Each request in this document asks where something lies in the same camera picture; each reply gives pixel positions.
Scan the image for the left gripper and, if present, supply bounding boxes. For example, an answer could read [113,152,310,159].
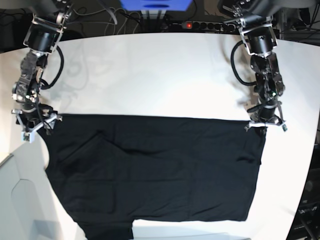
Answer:
[244,99,285,136]

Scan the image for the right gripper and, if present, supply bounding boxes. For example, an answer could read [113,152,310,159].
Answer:
[11,104,63,136]

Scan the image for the black T-shirt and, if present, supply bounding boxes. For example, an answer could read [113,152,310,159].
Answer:
[38,114,267,240]

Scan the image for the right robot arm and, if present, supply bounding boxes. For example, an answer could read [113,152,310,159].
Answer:
[11,0,73,143]

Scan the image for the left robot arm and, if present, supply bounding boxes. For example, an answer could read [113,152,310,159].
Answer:
[227,0,288,132]

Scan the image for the black power strip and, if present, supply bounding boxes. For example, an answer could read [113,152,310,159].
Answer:
[162,20,237,33]

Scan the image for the blue plastic box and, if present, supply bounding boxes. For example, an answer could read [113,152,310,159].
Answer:
[120,0,193,12]

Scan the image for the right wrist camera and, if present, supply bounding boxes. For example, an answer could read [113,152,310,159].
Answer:
[21,130,35,143]

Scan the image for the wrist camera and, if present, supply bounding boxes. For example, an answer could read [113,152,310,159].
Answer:
[282,124,288,132]
[21,130,35,143]

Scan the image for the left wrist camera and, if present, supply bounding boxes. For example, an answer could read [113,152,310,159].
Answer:
[282,124,288,132]

